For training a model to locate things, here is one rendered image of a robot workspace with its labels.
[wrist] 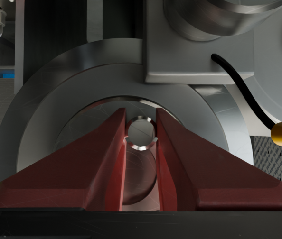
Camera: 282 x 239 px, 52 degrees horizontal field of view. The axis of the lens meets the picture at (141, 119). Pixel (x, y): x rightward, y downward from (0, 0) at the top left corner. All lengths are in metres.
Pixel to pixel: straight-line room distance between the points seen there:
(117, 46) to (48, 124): 0.06
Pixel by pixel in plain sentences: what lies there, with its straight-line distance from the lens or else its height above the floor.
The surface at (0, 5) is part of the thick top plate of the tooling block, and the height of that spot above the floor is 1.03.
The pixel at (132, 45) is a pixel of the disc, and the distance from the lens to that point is 0.17.
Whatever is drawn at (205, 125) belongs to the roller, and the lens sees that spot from 0.16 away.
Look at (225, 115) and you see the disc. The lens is 0.17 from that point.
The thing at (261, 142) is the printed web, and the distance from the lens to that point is 0.42.
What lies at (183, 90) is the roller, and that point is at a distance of 0.16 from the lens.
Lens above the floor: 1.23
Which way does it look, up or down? 2 degrees down
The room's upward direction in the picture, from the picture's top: 180 degrees clockwise
